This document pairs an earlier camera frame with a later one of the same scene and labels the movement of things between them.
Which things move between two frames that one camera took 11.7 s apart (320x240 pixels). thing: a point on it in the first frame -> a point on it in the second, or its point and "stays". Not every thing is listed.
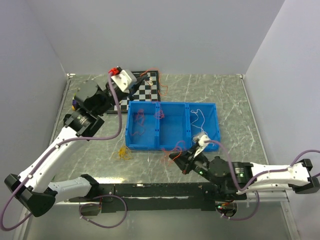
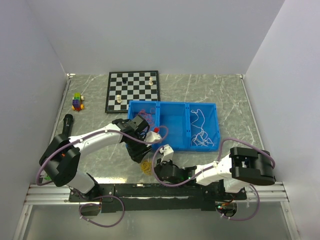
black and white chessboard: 149,91 stays
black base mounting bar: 156,197 stays
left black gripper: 131,92 -> 137,155
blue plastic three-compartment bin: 170,126 stays
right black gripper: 185,160 -> 157,168
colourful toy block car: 75,104 stays
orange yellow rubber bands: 124,154 -> 146,166
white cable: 192,111 stays
